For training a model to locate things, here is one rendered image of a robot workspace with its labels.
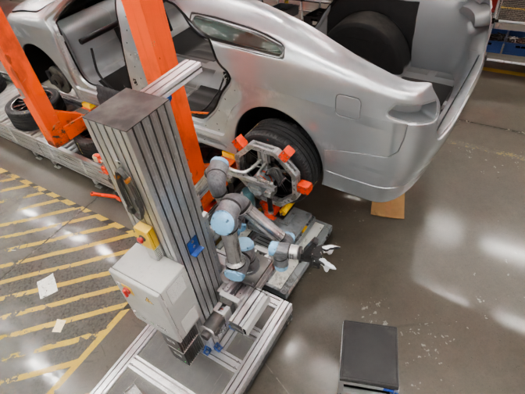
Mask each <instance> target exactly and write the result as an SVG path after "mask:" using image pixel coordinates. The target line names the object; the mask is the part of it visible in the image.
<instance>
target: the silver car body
mask: <svg viewBox="0 0 525 394"><path fill-rule="evenodd" d="M162 2H163V5H164V9H165V12H166V18H167V20H168V24H169V27H170V33H171V36H172V39H173V45H174V48H175V52H176V55H177V61H178V64H180V63H182V62H183V61H184V60H186V59H189V60H194V61H198V62H201V63H202V69H203V71H202V72H201V73H200V74H198V75H197V76H196V77H194V78H193V79H191V80H190V81H188V82H187V83H186V84H185V85H184V88H185V91H186V95H187V100H188V104H189V107H190V111H191V116H192V120H193V123H194V126H195V132H196V135H197V139H198V142H201V143H203V144H206V145H209V146H212V147H214V148H217V149H221V150H223V151H226V152H230V153H233V154H236V150H235V147H234V145H233V144H232V143H231V142H232V141H233V140H234V128H235V124H236V122H237V120H238V118H239V116H240V115H241V114H242V113H243V112H244V111H245V110H247V109H249V108H252V107H254V106H270V107H273V108H276V109H279V110H281V111H283V112H285V113H286V114H288V115H290V116H291V117H293V118H294V119H295V120H297V121H298V122H299V123H300V124H301V125H302V126H303V127H304V128H305V129H306V130H307V132H308V133H309V135H310V136H311V137H312V139H313V141H314V142H315V143H316V146H317V148H318V149H319V152H320V155H321V158H322V161H323V168H324V180H323V185H326V186H328V187H331V188H335V189H337V190H339V191H342V192H346V193H348V194H351V195H355V196H358V197H360V198H363V199H366V200H370V201H372V202H388V201H391V200H393V199H396V198H398V197H399V196H401V195H403V194H404V193H405V192H407V191H408V190H409V189H410V188H411V187H412V186H413V185H414V184H415V183H416V182H417V181H418V180H419V178H420V177H421V176H422V174H423V173H424V171H425V170H426V169H427V167H428V166H429V164H430V162H431V160H432V159H433V158H434V157H435V156H436V154H437V153H438V151H439V150H440V149H441V147H442V146H443V144H444V143H445V142H446V140H447V139H448V137H449V135H450V134H451V133H452V131H453V129H454V127H455V126H456V124H457V122H458V120H459V118H460V117H461V115H462V113H463V110H464V109H465V107H466V104H467V103H468V101H469V99H470V96H471V95H472V93H473V90H474V88H475V87H476V85H477V82H478V80H479V78H480V75H481V72H482V69H483V66H484V60H485V54H486V49H487V44H488V38H489V34H490V31H491V23H492V17H491V9H492V1H491V0H333V1H332V3H330V4H329V5H328V7H327V8H326V10H325V11H324V12H323V14H322V16H321V17H320V20H319V21H318V22H317V24H316V25H315V27H312V26H310V25H308V24H307V23H305V22H303V21H301V20H299V19H297V18H295V17H293V16H291V15H289V14H287V13H285V12H283V11H280V10H279V9H276V8H274V7H272V6H270V5H267V4H265V3H263V0H162ZM7 20H8V22H9V25H10V27H11V28H12V30H13V32H14V34H15V35H16V38H17V40H18V42H19V43H20V45H21V47H22V49H23V51H24V53H25V55H26V57H27V59H28V61H29V62H30V64H31V66H32V68H33V70H34V72H35V74H36V76H37V78H38V80H39V81H40V83H41V84H43V83H45V82H46V81H50V82H51V84H54V85H55V86H56V87H57V88H58V89H59V90H60V91H62V92H64V93H67V94H68V93H70V92H71V90H72V89H73V90H74V91H75V93H76V95H77V97H78V99H79V100H81V101H84V102H88V103H91V104H93V105H95V106H100V103H99V101H98V99H97V94H98V93H97V90H96V85H97V84H98V85H101V86H104V87H107V88H111V89H114V90H117V91H122V90H123V89H125V88H130V89H133V90H136V91H140V90H142V89H143V88H145V87H147V86H148V82H147V80H146V77H145V72H144V70H143V67H142V65H141V60H140V58H139V55H138V51H137V48H136V45H135V43H134V39H133V36H132V33H131V30H130V26H129V23H128V21H127V17H126V13H125V11H124V8H123V4H122V2H121V0H26V1H24V2H22V3H20V4H19V5H18V6H17V7H15V8H14V9H13V10H12V13H10V14H9V15H8V16H7ZM489 24H490V25H489Z"/></svg>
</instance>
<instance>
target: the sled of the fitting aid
mask: <svg viewBox="0 0 525 394"><path fill-rule="evenodd" d="M315 222H316V217H315V216H313V215H312V217H311V219H310V220H309V222H308V223H307V224H306V226H304V228H303V229H302V231H301V232H300V234H299V235H298V237H297V238H296V239H295V243H294V245H299V244H300V243H301V241H302V240H303V238H304V237H305V236H306V235H307V233H308V232H309V230H310V229H311V227H312V226H313V225H314V224H315ZM247 224H248V229H250V230H252V231H255V232H257V233H259V234H261V235H264V236H266V237H268V236H267V235H266V234H265V233H263V232H262V231H261V230H260V229H258V228H257V227H256V226H255V225H254V224H253V223H252V222H250V221H249V222H248V223H247ZM268 238H270V237H268Z"/></svg>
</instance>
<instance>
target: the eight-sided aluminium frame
mask: <svg viewBox="0 0 525 394"><path fill-rule="evenodd" d="M251 149H253V150H255V151H259V152H262V153H265V154H267V155H270V156H273V157H274V158H275V159H276V160H277V161H278V162H279V163H280V165H281V166H282V167H283V168H284V169H285V170H286V171H287V172H288V173H289V174H290V176H291V185H292V194H290V195H287V196H285V197H283V198H280V197H277V196H275V195H274V196H273V197H272V202H273V204H274V205H275V206H279V207H282V206H284V205H286V204H288V203H290V202H293V201H295V200H296V199H298V197H299V196H300V195H301V193H299V192H297V184H298V182H300V180H301V178H300V175H301V174H300V171H299V170H298V168H297V167H296V166H295V165H294V164H293V163H292V162H291V161H290V160H288V161H287V162H286V163H284V162H283V161H282V160H281V159H280V158H279V157H278V156H279V154H280V153H281V152H282V150H281V149H280V148H278V147H275V146H272V145H268V144H265V143H262V142H260V141H256V140H252V141H250V142H249V143H248V144H247V145H246V146H245V147H244V148H243V149H242V150H241V151H238V152H237V153H236V154H235V155H234V158H235V163H236V167H237V170H245V161H244V156H243V155H244V154H245V153H246V152H248V151H250V150H251ZM239 179H240V178H239ZM240 181H242V182H243V183H244V184H245V186H246V187H248V182H247V181H244V180H242V179H240ZM254 196H255V197H256V198H257V199H261V200H263V201H266V202H267V198H266V197H265V192H263V193H262V194H261V195H254Z"/></svg>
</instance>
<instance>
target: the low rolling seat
mask: <svg viewBox="0 0 525 394"><path fill-rule="evenodd" d="M398 393H399V369H398V329H397V327H393V326H387V325H382V324H371V323H365V322H359V321H348V320H344V321H343V328H342V338H341V359H340V370H339V381H338V392H337V394H398Z"/></svg>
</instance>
